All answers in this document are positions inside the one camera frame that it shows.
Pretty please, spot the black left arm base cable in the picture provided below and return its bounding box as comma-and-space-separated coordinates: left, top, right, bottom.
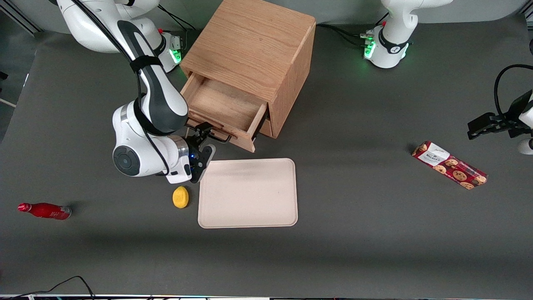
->
316, 12, 390, 49

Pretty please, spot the red cookie box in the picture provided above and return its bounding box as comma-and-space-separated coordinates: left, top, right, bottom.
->
411, 140, 488, 190

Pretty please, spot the yellow lemon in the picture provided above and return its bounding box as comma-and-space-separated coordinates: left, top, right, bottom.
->
172, 186, 189, 209

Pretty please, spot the oak wooden drawer cabinet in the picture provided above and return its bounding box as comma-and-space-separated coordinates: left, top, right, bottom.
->
180, 0, 317, 139

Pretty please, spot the beige rectangular tray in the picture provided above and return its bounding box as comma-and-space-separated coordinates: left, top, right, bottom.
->
198, 158, 299, 229

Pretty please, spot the black metal drawer handle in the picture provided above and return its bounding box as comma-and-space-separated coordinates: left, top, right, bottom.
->
185, 120, 232, 144

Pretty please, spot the dark grey table mat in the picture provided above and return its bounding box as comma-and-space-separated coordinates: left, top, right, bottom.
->
0, 15, 533, 298

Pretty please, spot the thin black floor cable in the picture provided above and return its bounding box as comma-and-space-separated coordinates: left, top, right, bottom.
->
0, 276, 96, 300

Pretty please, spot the black right arm base cable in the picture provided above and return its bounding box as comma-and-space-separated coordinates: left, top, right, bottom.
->
158, 5, 199, 32

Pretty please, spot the black arm base cable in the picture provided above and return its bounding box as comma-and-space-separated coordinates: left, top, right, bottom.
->
316, 12, 390, 49
158, 5, 199, 32

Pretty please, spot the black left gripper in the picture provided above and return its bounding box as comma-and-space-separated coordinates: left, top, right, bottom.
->
467, 90, 533, 140

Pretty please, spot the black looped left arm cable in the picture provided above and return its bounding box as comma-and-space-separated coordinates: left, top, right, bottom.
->
494, 64, 533, 122

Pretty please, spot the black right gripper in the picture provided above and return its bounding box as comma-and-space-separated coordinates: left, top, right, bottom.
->
183, 122, 213, 168

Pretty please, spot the red bottle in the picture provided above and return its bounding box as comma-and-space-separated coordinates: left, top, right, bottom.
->
17, 202, 72, 220

